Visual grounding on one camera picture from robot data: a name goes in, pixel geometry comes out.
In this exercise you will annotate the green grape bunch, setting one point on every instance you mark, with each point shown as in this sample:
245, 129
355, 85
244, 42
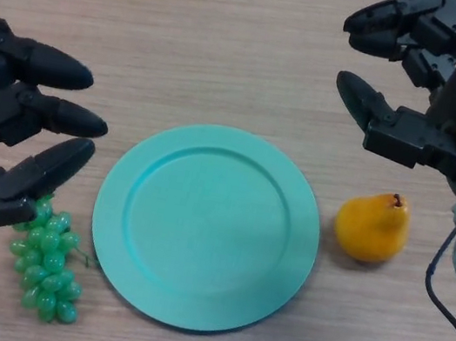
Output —
45, 266

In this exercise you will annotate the yellow pear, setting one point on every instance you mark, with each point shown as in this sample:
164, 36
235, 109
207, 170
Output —
369, 231

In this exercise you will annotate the turquoise round plate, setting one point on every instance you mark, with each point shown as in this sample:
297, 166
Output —
206, 228

